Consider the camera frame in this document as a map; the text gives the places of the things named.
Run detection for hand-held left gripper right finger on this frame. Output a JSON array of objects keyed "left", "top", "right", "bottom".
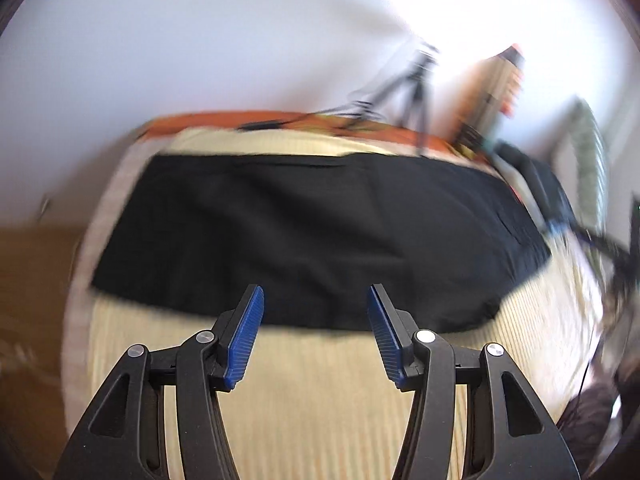
[{"left": 367, "top": 284, "right": 581, "bottom": 480}]

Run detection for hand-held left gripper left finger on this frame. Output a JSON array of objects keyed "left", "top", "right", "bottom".
[{"left": 54, "top": 284, "right": 265, "bottom": 480}]

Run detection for black pants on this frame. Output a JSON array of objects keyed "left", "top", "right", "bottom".
[{"left": 91, "top": 153, "right": 552, "bottom": 334}]

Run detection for cream striped blanket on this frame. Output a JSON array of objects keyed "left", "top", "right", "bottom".
[{"left": 59, "top": 126, "right": 608, "bottom": 480}]

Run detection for orange patterned bedsheet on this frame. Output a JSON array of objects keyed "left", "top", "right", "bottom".
[{"left": 137, "top": 109, "right": 501, "bottom": 171}]

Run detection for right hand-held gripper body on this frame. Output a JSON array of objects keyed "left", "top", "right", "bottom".
[{"left": 492, "top": 141, "right": 640, "bottom": 291}]

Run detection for grey-green hanging cloth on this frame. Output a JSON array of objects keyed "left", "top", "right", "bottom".
[{"left": 567, "top": 97, "right": 612, "bottom": 241}]

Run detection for black cable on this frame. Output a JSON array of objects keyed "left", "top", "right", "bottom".
[{"left": 236, "top": 104, "right": 371, "bottom": 133}]

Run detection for black camera tripod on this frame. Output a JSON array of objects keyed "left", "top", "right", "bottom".
[{"left": 345, "top": 42, "right": 443, "bottom": 158}]

